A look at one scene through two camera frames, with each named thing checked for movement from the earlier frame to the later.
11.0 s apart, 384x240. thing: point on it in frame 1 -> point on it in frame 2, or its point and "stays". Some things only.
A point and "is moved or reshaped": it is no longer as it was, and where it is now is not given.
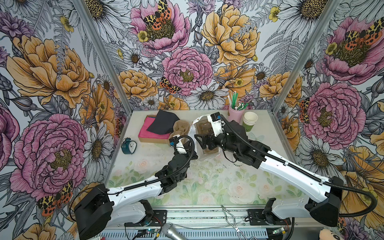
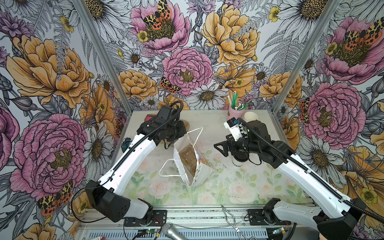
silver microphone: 171,233 stays
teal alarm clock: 128,146 stays
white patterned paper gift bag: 202,125 -> 203,168
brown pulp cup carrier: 203,127 is moved or reshaped
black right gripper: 203,144 -> 225,144
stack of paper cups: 249,119 stays
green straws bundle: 233,101 stays
